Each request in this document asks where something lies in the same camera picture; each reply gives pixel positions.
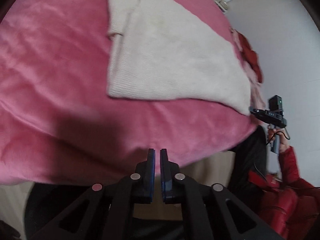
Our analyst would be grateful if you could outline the rust red garment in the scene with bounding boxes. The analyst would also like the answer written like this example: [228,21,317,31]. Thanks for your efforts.
[231,27,264,83]

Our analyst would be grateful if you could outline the person's right hand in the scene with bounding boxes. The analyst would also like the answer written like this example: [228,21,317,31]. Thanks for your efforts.
[266,126,289,155]

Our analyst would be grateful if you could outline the wicker box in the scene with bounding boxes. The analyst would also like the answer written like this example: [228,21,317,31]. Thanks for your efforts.
[216,0,229,12]

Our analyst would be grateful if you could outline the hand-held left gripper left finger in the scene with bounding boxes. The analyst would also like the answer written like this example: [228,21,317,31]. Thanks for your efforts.
[29,148,155,240]

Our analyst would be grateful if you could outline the person's black pants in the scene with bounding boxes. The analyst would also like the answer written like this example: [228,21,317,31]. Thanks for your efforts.
[24,125,268,240]

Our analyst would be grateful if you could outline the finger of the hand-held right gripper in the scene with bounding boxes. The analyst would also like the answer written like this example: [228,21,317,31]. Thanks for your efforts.
[248,106,268,120]

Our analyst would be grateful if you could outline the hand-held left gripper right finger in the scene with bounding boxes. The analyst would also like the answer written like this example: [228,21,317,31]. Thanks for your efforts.
[159,148,285,240]

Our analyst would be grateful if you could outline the pink fleece blanket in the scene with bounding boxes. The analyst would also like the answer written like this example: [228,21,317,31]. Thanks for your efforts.
[0,0,258,187]

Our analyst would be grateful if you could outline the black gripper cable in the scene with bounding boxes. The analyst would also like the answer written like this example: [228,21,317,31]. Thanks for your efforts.
[265,129,291,147]

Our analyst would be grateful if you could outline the person's right forearm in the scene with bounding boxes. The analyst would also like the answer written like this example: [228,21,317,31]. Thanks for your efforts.
[277,145,320,195]

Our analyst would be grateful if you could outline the cream knit sweater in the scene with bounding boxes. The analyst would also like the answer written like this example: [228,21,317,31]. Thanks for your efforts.
[105,0,252,115]

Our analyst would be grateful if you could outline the person in red jacket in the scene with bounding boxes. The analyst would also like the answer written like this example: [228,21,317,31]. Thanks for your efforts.
[247,170,320,240]

